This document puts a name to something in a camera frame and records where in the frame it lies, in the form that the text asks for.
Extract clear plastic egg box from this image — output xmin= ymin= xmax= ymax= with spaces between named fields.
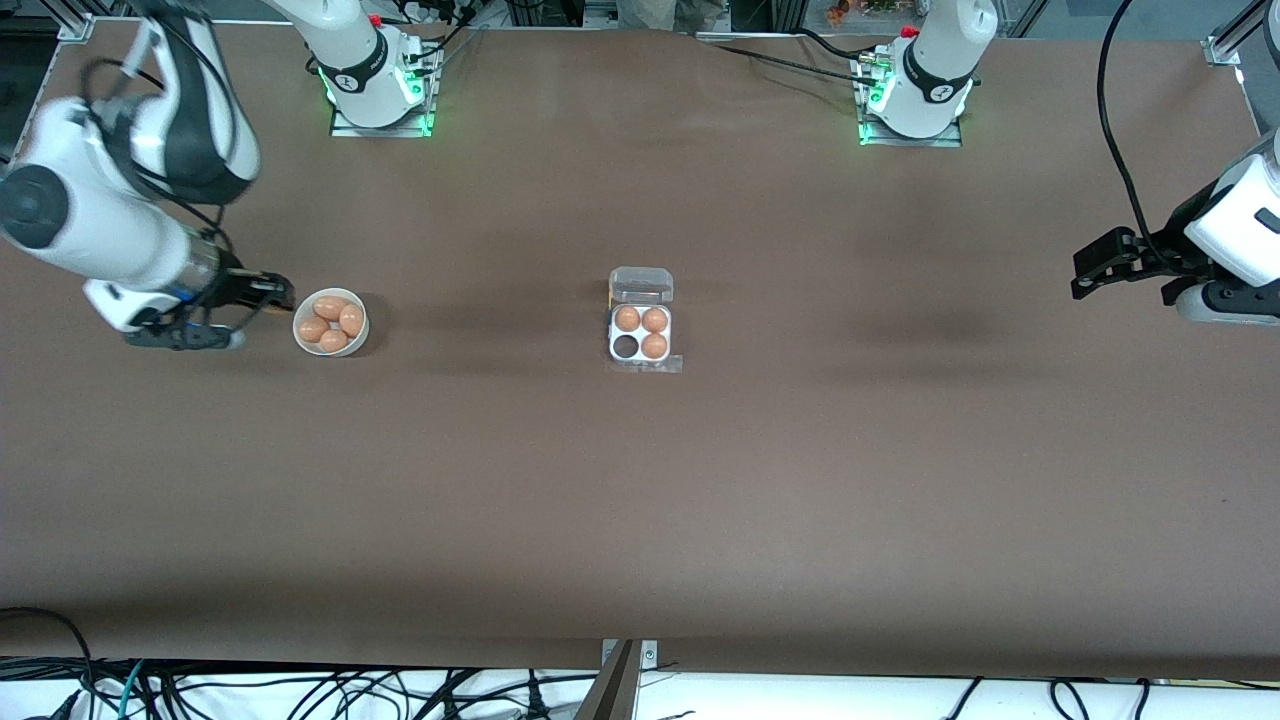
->
xmin=606 ymin=266 xmax=685 ymax=377

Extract white round bowl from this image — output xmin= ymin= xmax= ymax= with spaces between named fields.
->
xmin=292 ymin=287 xmax=370 ymax=358

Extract orange items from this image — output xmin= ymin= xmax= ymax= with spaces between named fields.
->
xmin=823 ymin=0 xmax=901 ymax=27

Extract person in khaki trousers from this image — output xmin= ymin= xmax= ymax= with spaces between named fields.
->
xmin=618 ymin=0 xmax=733 ymax=34

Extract aluminium profile beam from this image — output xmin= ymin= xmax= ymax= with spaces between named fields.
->
xmin=574 ymin=640 xmax=641 ymax=720

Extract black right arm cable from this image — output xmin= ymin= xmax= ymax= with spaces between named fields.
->
xmin=80 ymin=10 xmax=263 ymax=336

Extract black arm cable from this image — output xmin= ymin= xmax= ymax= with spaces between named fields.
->
xmin=1096 ymin=0 xmax=1169 ymax=269
xmin=80 ymin=10 xmax=263 ymax=336

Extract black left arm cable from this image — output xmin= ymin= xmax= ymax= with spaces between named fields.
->
xmin=1096 ymin=0 xmax=1169 ymax=269

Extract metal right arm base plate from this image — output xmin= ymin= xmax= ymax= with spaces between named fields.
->
xmin=329 ymin=45 xmax=439 ymax=139

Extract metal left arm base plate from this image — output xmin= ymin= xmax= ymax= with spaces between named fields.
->
xmin=856 ymin=52 xmax=965 ymax=149

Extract black base cable bundle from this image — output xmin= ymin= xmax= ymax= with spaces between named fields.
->
xmin=400 ymin=0 xmax=491 ymax=66

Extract black table cable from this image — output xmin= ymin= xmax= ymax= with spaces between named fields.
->
xmin=795 ymin=27 xmax=873 ymax=61
xmin=712 ymin=42 xmax=867 ymax=85

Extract black looped floor cable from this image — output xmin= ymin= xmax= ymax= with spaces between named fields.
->
xmin=0 ymin=606 xmax=98 ymax=720

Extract black floor cable tangle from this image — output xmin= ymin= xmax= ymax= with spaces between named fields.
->
xmin=140 ymin=664 xmax=601 ymax=720

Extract teal cable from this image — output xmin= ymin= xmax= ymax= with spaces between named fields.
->
xmin=116 ymin=660 xmax=147 ymax=720

